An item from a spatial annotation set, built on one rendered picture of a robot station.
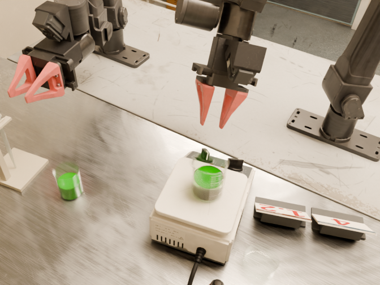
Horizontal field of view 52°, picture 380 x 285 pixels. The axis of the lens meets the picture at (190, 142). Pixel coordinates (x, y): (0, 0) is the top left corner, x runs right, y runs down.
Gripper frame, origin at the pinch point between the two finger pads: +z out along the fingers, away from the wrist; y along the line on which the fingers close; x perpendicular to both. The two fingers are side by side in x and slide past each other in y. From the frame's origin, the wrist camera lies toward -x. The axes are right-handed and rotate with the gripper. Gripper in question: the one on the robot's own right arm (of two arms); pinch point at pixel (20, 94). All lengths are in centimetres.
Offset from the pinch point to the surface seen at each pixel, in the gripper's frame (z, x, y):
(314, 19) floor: -281, 110, 36
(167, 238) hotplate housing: 10.0, 10.3, 32.3
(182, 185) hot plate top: 3.5, 4.5, 31.9
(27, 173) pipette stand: 6.6, 12.6, 2.9
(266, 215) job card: -1.0, 11.0, 45.5
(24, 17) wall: -102, 56, -97
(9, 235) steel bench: 17.9, 13.1, 8.1
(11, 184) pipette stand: 9.7, 12.5, 1.9
